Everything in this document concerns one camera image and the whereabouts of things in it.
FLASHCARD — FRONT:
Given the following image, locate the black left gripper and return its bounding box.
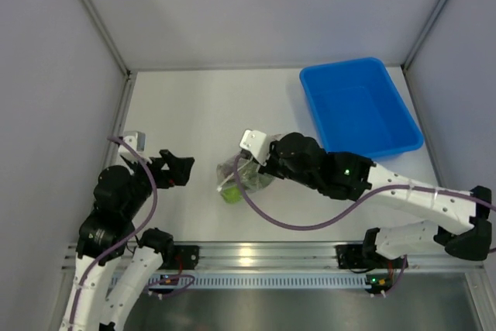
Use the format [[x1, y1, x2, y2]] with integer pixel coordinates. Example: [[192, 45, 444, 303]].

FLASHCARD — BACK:
[[123, 149, 194, 219]]

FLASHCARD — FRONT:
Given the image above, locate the clear polka dot zip bag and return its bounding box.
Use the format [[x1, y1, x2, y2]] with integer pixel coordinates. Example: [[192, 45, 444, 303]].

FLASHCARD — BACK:
[[216, 154, 274, 204]]

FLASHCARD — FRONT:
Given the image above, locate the lime green toy fruit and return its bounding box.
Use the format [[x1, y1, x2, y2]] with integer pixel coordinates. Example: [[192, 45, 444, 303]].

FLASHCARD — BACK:
[[220, 186, 243, 204]]

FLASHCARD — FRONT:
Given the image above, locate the green netted toy melon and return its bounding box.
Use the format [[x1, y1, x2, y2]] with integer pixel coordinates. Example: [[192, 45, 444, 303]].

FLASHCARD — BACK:
[[239, 164, 274, 192]]

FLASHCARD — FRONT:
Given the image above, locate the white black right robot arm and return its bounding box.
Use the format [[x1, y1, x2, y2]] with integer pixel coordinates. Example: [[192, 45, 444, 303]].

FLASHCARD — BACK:
[[243, 131, 492, 267]]

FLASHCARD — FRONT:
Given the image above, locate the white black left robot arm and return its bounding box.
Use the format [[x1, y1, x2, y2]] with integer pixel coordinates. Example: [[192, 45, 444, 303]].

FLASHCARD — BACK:
[[60, 150, 198, 330]]

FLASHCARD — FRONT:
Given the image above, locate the blue plastic bin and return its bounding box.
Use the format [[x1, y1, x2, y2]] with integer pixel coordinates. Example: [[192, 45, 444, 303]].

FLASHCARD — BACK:
[[299, 57, 424, 159]]

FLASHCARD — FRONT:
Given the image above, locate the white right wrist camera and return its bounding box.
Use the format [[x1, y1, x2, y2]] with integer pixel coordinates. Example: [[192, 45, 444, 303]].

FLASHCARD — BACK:
[[239, 129, 271, 166]]

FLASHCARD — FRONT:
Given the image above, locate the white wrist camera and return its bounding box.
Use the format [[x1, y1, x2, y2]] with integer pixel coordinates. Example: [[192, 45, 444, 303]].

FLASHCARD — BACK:
[[118, 131, 146, 161], [239, 129, 271, 166]]

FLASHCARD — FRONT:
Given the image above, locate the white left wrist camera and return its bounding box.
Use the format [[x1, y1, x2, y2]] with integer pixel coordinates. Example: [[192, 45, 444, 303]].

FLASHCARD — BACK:
[[118, 131, 146, 161]]

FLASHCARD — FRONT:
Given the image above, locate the left vertical frame post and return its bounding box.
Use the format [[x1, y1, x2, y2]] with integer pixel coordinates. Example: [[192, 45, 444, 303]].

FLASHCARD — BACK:
[[57, 0, 133, 76]]

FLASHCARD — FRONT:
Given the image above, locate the vertical frame post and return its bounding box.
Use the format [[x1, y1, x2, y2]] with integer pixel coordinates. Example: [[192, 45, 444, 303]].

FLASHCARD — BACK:
[[402, 0, 474, 71], [57, 0, 133, 76]]

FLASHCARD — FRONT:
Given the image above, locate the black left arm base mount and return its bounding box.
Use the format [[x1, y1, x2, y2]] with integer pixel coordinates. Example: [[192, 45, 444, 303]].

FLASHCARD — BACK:
[[160, 244, 200, 271]]

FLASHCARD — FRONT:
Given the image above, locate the aluminium frame rail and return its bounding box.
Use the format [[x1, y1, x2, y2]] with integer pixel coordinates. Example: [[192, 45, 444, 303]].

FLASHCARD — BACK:
[[179, 242, 484, 272]]

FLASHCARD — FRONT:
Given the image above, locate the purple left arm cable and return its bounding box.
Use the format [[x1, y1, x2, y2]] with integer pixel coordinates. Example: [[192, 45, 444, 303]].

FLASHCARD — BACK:
[[69, 135, 195, 328]]

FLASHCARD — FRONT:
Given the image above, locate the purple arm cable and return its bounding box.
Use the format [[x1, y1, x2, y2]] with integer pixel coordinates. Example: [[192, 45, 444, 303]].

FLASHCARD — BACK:
[[69, 135, 195, 328], [234, 152, 496, 297]]

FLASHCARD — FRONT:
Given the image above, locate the white slotted cable duct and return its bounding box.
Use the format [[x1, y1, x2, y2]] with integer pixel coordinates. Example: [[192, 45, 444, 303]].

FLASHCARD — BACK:
[[145, 273, 370, 291]]

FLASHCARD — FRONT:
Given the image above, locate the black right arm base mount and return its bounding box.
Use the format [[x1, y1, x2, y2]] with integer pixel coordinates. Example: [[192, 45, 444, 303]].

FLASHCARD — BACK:
[[336, 243, 403, 271]]

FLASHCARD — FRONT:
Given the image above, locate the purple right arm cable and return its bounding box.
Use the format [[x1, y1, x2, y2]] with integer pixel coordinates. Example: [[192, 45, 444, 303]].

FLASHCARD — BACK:
[[234, 152, 496, 297]]

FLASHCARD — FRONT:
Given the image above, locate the right vertical frame post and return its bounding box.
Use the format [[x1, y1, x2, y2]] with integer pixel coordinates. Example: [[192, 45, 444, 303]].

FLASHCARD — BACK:
[[402, 0, 474, 71]]

